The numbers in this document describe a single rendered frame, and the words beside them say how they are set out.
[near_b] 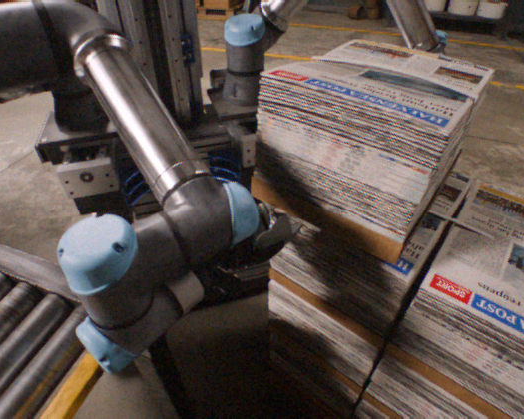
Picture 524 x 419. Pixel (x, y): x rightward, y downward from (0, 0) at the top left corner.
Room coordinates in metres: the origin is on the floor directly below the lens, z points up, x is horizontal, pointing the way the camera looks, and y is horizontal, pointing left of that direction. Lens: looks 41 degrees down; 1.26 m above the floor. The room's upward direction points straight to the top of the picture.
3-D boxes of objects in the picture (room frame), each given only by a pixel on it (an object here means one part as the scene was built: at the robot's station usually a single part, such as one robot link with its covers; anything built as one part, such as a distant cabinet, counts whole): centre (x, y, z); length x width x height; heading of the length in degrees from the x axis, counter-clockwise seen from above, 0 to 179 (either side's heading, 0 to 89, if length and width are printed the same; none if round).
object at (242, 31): (1.07, 0.05, 0.98); 0.13 x 0.12 x 0.14; 162
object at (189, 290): (0.29, 0.12, 0.87); 0.08 x 0.05 x 0.08; 51
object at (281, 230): (0.40, -0.03, 0.87); 0.09 x 0.03 x 0.06; 114
